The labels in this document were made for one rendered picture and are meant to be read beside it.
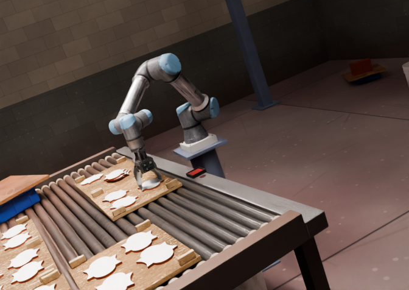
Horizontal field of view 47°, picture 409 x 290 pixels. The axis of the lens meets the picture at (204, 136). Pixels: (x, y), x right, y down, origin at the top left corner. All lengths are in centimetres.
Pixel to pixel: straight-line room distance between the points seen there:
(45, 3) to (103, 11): 82
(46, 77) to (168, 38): 195
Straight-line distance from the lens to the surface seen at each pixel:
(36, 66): 730
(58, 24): 735
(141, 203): 213
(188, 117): 281
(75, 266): 181
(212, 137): 283
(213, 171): 288
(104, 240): 197
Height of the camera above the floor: 164
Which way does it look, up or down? 15 degrees down
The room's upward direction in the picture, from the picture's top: 20 degrees counter-clockwise
